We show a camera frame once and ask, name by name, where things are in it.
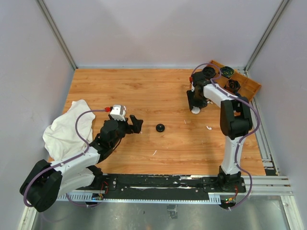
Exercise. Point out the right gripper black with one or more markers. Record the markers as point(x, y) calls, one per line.
point(203, 104)

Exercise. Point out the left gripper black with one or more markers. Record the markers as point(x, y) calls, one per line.
point(136, 124)

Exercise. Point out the white charging case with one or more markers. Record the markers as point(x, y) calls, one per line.
point(195, 110)

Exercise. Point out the black charging case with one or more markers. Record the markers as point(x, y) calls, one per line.
point(160, 128)

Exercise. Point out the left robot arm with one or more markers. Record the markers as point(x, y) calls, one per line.
point(49, 180)

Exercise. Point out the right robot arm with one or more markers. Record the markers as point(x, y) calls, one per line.
point(235, 124)

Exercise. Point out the dark swirl cup far left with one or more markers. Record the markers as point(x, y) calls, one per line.
point(209, 72)

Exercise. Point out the dark red swirl cup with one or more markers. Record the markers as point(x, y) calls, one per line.
point(233, 86)

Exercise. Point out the green swirl cup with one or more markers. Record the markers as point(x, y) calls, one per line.
point(227, 71)

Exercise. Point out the wooden compartment tray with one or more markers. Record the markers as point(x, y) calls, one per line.
point(248, 87)

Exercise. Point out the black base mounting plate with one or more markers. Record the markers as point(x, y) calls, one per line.
point(154, 183)

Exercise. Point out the white cloth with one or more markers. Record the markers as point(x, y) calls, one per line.
point(61, 139)

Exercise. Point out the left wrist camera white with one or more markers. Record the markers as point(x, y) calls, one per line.
point(118, 112)

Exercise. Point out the slotted cable duct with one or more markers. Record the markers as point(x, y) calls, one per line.
point(166, 197)

